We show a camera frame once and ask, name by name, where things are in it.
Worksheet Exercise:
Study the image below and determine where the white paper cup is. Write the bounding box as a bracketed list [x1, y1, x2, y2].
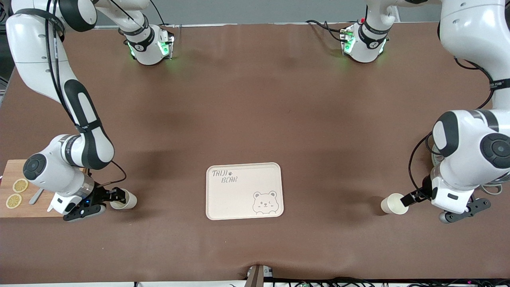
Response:
[110, 189, 137, 210]
[381, 193, 409, 215]

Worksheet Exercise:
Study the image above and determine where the grey pot with glass lid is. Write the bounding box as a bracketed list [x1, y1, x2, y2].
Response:
[432, 143, 504, 196]

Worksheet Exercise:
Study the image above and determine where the wooden cutting board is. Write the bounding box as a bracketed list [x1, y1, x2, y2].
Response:
[0, 159, 88, 218]

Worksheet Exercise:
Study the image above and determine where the cream bear print tray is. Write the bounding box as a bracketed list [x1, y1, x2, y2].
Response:
[206, 162, 284, 220]

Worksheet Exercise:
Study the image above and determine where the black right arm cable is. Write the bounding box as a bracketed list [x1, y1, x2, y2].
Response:
[44, 0, 128, 190]

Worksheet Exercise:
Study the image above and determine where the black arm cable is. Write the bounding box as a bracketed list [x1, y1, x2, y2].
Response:
[408, 56, 495, 200]
[44, 0, 128, 190]

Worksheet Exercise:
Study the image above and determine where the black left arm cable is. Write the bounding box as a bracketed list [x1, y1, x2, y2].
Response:
[408, 56, 495, 200]

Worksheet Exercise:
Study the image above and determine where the grey metal mount bracket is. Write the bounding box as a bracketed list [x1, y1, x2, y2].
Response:
[245, 265, 274, 279]

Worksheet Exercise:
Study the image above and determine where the brown stand post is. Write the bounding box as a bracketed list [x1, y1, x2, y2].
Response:
[248, 265, 264, 287]

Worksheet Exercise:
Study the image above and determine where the black base power cable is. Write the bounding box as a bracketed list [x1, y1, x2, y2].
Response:
[305, 19, 352, 43]

